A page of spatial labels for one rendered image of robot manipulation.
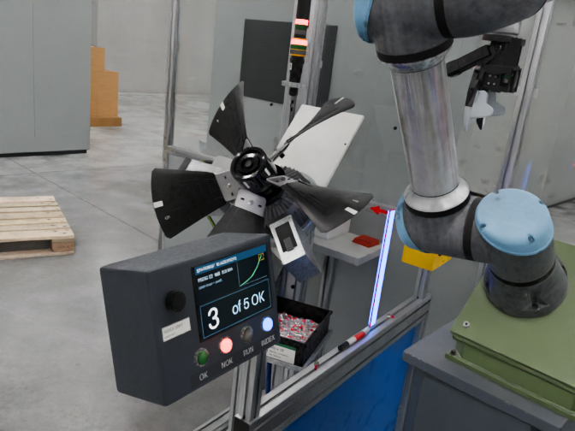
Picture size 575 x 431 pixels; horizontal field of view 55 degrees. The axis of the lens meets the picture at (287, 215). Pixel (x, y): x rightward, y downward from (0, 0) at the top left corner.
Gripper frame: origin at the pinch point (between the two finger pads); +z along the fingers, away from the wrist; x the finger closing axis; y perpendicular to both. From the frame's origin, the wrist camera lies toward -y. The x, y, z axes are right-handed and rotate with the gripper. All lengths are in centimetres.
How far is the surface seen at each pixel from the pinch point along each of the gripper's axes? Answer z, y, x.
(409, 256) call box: 43, -17, 20
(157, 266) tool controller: 16, -11, -82
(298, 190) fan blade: 25.0, -42.1, -5.2
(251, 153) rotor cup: 19, -61, -4
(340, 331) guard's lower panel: 105, -61, 67
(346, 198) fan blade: 25.5, -30.4, 1.2
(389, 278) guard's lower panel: 73, -43, 68
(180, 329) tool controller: 25, -7, -80
